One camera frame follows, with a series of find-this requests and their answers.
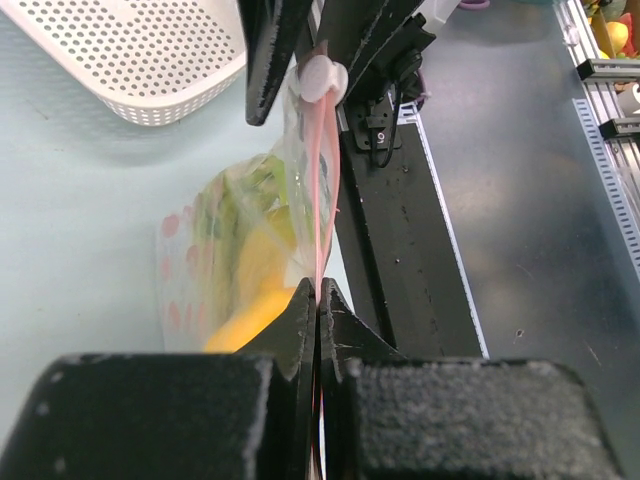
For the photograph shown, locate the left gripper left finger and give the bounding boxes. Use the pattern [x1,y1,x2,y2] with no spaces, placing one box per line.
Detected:
[1,280,316,479]

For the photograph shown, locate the yellow bell pepper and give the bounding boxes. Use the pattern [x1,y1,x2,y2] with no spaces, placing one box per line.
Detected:
[236,227,297,304]

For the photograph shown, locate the white perforated plastic basket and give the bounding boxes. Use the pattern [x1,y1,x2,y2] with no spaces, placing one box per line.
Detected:
[1,0,246,127]

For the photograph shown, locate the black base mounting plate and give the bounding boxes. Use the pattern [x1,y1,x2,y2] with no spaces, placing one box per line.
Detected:
[336,99,489,358]

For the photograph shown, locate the clear zip top bag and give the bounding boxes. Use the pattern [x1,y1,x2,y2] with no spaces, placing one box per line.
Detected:
[154,46,348,479]

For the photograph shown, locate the green leek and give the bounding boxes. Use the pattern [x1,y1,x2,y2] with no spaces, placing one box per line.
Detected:
[193,154,296,315]

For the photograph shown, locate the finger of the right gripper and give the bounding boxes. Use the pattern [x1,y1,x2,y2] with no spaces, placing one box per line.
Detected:
[237,0,312,125]
[319,0,428,102]

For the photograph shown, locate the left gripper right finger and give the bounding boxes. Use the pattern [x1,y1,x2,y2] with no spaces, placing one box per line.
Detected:
[318,278,624,479]

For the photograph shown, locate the white slotted cable duct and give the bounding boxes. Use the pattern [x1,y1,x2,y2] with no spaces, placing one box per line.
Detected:
[572,99,639,278]

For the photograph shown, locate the yellow banana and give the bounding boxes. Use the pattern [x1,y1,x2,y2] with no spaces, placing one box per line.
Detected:
[204,288,295,353]

